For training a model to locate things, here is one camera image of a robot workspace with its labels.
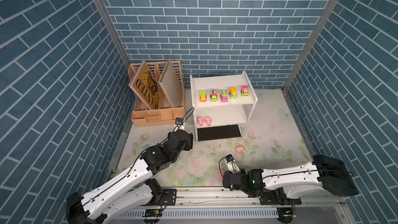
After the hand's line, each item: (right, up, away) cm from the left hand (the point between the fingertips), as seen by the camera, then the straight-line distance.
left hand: (191, 135), depth 75 cm
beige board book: (-15, +29, +24) cm, 40 cm away
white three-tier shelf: (+15, +16, -8) cm, 23 cm away
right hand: (+18, -23, +3) cm, 30 cm away
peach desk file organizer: (-18, +8, +23) cm, 30 cm away
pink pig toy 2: (+8, +6, +4) cm, 11 cm away
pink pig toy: (+4, +6, +4) cm, 9 cm away
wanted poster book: (-30, +28, +20) cm, 46 cm away
